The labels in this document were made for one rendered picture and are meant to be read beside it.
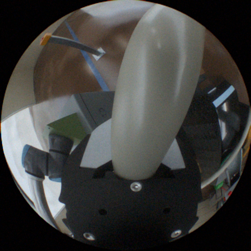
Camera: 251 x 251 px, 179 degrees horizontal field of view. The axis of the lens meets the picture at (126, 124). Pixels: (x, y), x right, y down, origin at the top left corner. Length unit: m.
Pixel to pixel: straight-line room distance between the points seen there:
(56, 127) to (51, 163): 0.19
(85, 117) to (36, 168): 0.43
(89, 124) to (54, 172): 0.36
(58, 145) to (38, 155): 0.15
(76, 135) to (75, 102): 0.19
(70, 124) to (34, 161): 0.32
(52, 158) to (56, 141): 0.10
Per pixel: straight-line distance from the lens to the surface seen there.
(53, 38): 1.11
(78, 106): 0.55
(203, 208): 5.77
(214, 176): 0.42
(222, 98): 0.62
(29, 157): 0.53
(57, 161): 0.53
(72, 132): 0.52
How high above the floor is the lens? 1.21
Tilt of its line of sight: 63 degrees down
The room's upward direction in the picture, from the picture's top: 139 degrees counter-clockwise
